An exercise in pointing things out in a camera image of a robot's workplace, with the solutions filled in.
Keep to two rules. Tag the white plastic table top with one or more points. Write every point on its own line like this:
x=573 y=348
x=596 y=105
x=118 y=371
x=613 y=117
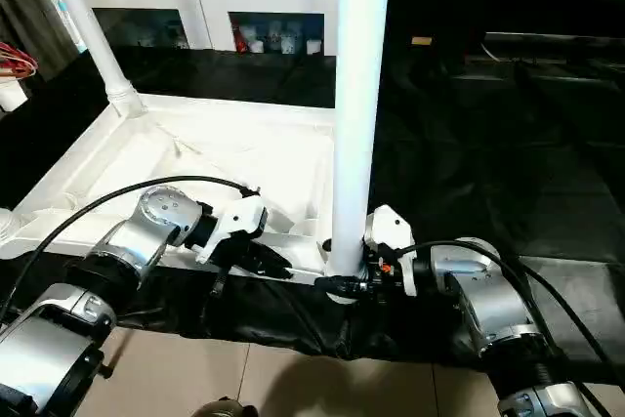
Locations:
x=215 y=144

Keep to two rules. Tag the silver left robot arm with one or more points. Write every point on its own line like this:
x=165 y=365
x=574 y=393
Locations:
x=146 y=227

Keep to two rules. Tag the black work mat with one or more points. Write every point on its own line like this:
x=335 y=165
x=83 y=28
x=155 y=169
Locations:
x=508 y=173

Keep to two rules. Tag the small tan block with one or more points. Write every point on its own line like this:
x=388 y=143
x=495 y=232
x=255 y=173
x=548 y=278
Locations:
x=422 y=41

